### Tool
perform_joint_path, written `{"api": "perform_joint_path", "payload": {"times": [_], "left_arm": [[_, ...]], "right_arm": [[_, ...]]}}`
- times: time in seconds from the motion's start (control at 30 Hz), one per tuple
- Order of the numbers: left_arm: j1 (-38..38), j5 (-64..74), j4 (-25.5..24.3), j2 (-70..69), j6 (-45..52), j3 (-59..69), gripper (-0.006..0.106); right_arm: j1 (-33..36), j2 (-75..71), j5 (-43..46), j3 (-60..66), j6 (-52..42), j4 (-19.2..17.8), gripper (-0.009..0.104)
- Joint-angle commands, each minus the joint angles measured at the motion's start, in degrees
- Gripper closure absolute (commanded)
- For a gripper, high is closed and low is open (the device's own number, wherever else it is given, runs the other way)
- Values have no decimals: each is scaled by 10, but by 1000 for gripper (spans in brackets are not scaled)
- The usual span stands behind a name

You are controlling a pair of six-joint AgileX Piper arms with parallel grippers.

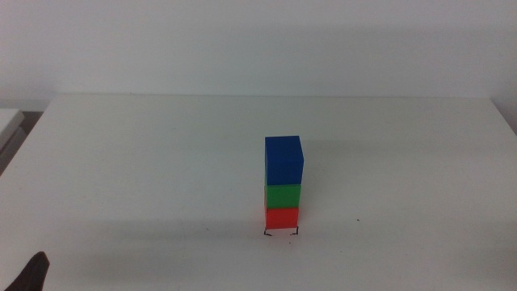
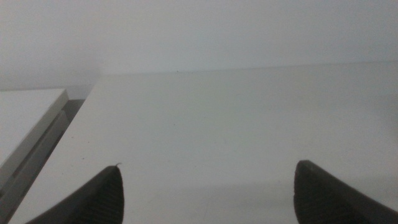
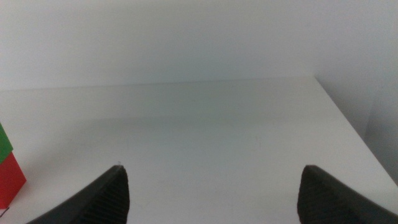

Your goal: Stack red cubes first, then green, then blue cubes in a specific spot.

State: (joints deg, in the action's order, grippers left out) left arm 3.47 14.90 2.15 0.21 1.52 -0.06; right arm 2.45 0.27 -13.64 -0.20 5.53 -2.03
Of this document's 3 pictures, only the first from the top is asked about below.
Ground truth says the red cube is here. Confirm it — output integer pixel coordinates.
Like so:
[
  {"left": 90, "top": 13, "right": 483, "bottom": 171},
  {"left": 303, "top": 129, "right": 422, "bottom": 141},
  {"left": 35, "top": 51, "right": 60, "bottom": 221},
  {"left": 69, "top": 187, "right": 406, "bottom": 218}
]
[{"left": 264, "top": 207, "right": 301, "bottom": 230}]

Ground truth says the blue cube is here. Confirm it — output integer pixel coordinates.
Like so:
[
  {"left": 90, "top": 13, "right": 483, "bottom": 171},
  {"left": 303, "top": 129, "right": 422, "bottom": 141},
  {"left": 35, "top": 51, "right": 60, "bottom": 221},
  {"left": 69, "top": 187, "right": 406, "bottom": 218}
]
[{"left": 264, "top": 135, "right": 305, "bottom": 187}]

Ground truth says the white side table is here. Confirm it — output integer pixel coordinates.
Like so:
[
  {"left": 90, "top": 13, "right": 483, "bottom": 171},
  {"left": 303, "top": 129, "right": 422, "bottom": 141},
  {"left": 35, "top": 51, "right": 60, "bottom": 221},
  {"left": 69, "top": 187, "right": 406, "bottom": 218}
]
[{"left": 0, "top": 108, "right": 25, "bottom": 151}]

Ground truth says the green cube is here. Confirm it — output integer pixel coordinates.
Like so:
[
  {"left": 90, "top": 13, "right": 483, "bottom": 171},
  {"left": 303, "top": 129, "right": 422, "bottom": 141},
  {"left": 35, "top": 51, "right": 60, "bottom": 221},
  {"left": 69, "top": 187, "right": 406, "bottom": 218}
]
[{"left": 264, "top": 183, "right": 302, "bottom": 210}]

